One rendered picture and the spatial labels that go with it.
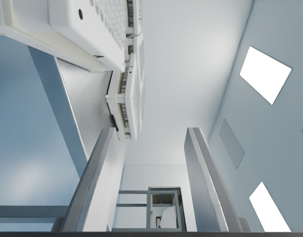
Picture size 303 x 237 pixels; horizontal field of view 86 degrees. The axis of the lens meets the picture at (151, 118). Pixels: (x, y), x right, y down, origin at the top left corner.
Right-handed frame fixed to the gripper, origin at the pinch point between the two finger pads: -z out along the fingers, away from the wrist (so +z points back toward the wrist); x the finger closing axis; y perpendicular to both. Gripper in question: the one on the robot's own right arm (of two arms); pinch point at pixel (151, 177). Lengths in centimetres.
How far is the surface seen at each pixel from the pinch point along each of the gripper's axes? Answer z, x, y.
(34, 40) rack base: -12.1, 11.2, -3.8
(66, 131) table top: -16.5, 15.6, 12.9
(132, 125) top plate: -37.6, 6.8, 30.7
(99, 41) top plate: -15.2, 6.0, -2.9
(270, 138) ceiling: -173, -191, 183
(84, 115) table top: -20.4, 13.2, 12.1
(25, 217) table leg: -15, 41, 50
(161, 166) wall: -339, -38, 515
